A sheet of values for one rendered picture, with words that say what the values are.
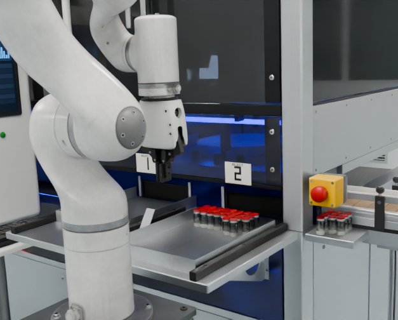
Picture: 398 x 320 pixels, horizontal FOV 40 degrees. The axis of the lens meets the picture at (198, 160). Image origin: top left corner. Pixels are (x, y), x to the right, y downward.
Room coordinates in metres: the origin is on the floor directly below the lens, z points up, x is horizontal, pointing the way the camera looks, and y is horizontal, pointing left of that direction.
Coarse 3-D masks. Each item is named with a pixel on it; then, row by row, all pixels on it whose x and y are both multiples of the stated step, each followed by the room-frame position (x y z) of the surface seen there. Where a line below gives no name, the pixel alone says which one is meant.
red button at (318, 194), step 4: (316, 188) 1.30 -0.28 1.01; (320, 188) 1.30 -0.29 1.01; (324, 188) 1.30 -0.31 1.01; (312, 192) 1.30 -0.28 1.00; (316, 192) 1.29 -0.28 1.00; (320, 192) 1.29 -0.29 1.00; (324, 192) 1.29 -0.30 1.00; (312, 196) 1.30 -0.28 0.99; (316, 196) 1.29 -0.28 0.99; (320, 196) 1.29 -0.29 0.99; (324, 196) 1.29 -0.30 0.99; (316, 200) 1.30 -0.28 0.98; (320, 200) 1.29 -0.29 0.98; (324, 200) 1.30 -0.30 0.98
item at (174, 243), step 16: (192, 208) 1.51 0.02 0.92; (160, 224) 1.40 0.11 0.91; (176, 224) 1.45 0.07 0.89; (192, 224) 1.46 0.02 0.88; (272, 224) 1.36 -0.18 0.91; (144, 240) 1.34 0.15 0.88; (160, 240) 1.34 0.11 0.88; (176, 240) 1.33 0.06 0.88; (192, 240) 1.33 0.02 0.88; (208, 240) 1.32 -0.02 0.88; (224, 240) 1.32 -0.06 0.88; (240, 240) 1.24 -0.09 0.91; (144, 256) 1.19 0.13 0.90; (160, 256) 1.16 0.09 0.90; (176, 256) 1.13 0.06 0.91; (192, 256) 1.21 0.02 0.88; (208, 256) 1.14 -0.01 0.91
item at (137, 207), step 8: (128, 192) 1.79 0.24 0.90; (136, 192) 1.82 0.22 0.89; (128, 200) 1.77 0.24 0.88; (136, 200) 1.76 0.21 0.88; (144, 200) 1.76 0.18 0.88; (152, 200) 1.75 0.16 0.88; (160, 200) 1.75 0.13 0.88; (184, 200) 1.62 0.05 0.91; (192, 200) 1.65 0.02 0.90; (128, 208) 1.66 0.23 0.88; (136, 208) 1.66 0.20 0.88; (144, 208) 1.65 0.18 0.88; (152, 208) 1.65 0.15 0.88; (160, 208) 1.53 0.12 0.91; (168, 208) 1.56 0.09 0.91; (56, 216) 1.55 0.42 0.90; (136, 216) 1.45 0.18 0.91
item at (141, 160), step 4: (136, 156) 1.70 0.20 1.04; (140, 156) 1.69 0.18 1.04; (144, 156) 1.68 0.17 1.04; (148, 156) 1.67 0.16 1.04; (136, 160) 1.70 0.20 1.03; (140, 160) 1.69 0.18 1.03; (144, 160) 1.68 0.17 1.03; (136, 164) 1.70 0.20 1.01; (140, 164) 1.69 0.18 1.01; (144, 164) 1.68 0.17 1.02; (152, 164) 1.66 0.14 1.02; (136, 168) 1.70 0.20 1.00; (140, 168) 1.69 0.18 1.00; (144, 168) 1.68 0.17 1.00; (152, 168) 1.66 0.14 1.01; (144, 172) 1.68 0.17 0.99; (148, 172) 1.67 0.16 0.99; (152, 172) 1.66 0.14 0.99
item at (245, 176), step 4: (228, 164) 1.49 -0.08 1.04; (232, 164) 1.48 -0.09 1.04; (236, 164) 1.48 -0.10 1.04; (240, 164) 1.47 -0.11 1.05; (244, 164) 1.46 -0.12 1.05; (248, 164) 1.45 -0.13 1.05; (228, 168) 1.49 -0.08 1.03; (232, 168) 1.48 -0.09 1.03; (236, 168) 1.48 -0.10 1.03; (244, 168) 1.46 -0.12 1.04; (248, 168) 1.45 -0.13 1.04; (228, 172) 1.49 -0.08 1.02; (232, 172) 1.48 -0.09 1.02; (244, 172) 1.46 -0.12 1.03; (248, 172) 1.45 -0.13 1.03; (228, 176) 1.49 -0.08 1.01; (232, 176) 1.48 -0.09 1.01; (236, 176) 1.48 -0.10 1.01; (240, 176) 1.47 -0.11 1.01; (244, 176) 1.46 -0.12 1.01; (248, 176) 1.45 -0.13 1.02; (228, 180) 1.49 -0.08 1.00; (232, 180) 1.48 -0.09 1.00; (236, 180) 1.48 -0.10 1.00; (244, 180) 1.46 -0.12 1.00; (248, 180) 1.45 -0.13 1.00; (244, 184) 1.46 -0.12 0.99; (248, 184) 1.45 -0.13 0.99
